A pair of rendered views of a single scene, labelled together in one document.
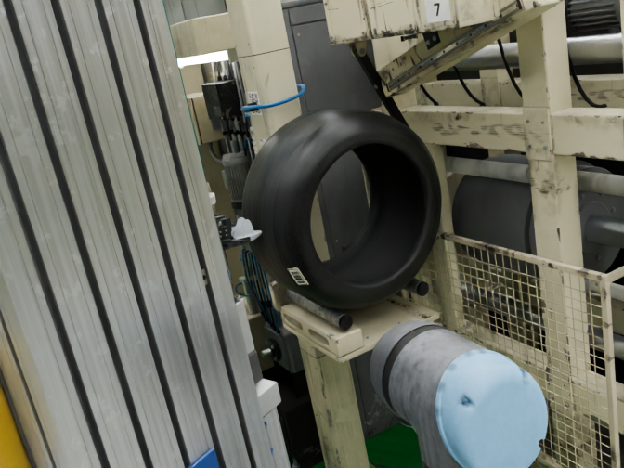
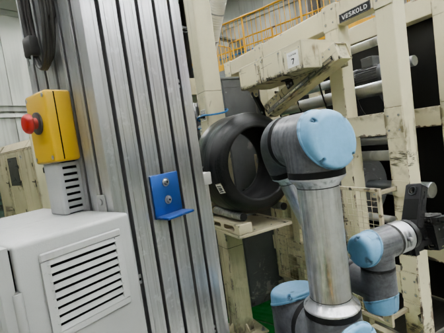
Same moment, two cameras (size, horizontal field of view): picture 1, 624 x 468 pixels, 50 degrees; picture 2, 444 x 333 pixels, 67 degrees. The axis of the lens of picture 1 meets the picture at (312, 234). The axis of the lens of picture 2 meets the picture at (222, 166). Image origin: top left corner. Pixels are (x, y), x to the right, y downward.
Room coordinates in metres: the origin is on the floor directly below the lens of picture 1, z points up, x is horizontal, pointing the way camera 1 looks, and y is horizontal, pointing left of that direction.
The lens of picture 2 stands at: (-0.04, 0.08, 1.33)
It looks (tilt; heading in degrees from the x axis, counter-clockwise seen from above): 4 degrees down; 359
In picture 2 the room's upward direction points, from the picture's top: 8 degrees counter-clockwise
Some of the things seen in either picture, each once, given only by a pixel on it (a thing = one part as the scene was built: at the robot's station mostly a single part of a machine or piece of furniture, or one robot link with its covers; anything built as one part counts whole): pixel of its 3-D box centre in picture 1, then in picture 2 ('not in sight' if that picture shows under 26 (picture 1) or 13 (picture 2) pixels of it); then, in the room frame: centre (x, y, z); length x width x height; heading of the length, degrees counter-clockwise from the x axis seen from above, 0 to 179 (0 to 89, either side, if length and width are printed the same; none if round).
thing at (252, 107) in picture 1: (273, 99); (212, 114); (2.19, 0.04, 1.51); 0.19 x 0.19 x 0.06; 27
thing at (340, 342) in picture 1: (318, 325); (229, 223); (1.91, 0.03, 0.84); 0.36 x 0.09 x 0.06; 27
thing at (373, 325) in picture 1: (358, 319); (250, 224); (1.97, -0.09, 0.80); 0.37 x 0.36 x 0.02; 117
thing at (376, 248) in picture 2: not in sight; (374, 246); (0.70, -0.26, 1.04); 0.11 x 0.08 x 0.09; 113
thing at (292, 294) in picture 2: not in sight; (296, 310); (0.75, -0.08, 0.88); 0.13 x 0.12 x 0.14; 23
